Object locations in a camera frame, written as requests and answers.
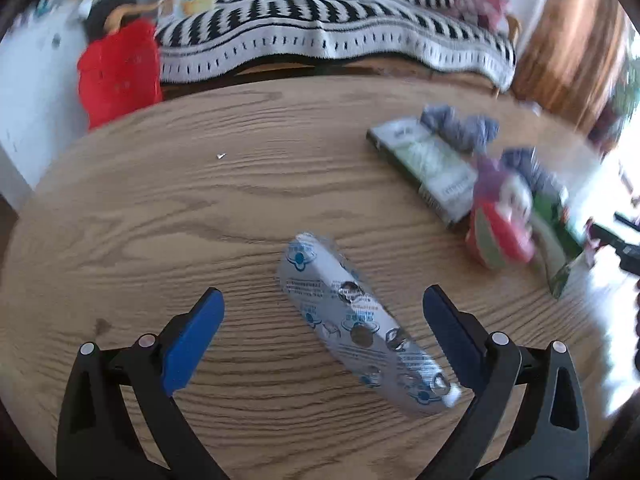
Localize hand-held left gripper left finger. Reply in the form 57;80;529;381
56;287;226;480

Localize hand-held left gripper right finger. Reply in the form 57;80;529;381
422;284;591;480

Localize silver blue cookie packet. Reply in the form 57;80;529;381
276;232;462;418

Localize green white wrapper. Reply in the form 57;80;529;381
530;185;592;301

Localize crumpled pink purple wrapper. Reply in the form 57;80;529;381
465;157;537;272

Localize green carton box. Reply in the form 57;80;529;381
366;117;482;227

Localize blue grey crumpled cloth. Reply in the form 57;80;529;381
420;104;569;201

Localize pink cushion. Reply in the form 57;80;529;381
445;0;511;31

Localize red bag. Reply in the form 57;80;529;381
77;20;164;131

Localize white cabinet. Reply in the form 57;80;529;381
0;10;91;202

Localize black white patterned blanket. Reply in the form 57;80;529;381
155;0;517;89

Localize wooden sofa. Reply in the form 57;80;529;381
102;0;521;99

